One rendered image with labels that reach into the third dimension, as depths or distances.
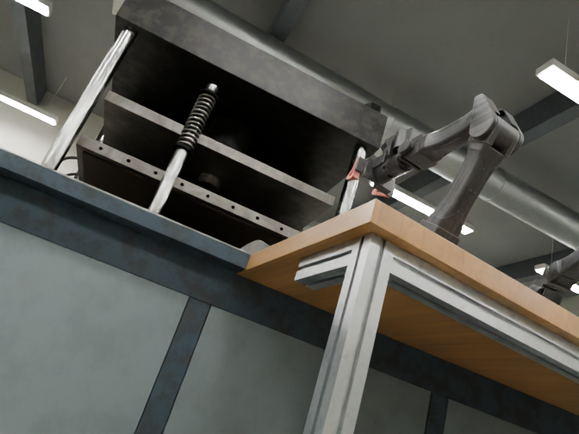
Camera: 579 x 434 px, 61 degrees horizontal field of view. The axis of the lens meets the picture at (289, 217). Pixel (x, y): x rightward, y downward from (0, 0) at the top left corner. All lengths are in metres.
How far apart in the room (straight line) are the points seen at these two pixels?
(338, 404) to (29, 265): 0.69
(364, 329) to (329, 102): 1.77
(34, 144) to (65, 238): 7.47
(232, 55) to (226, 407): 1.62
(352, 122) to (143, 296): 1.54
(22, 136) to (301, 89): 6.71
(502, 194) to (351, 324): 5.35
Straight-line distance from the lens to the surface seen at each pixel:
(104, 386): 1.07
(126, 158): 2.08
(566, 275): 1.72
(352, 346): 0.68
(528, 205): 6.18
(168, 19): 2.34
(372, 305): 0.70
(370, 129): 2.40
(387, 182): 1.40
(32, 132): 8.65
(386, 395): 1.25
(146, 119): 2.21
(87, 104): 2.11
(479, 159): 1.08
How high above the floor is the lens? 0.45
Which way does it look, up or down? 24 degrees up
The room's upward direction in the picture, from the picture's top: 19 degrees clockwise
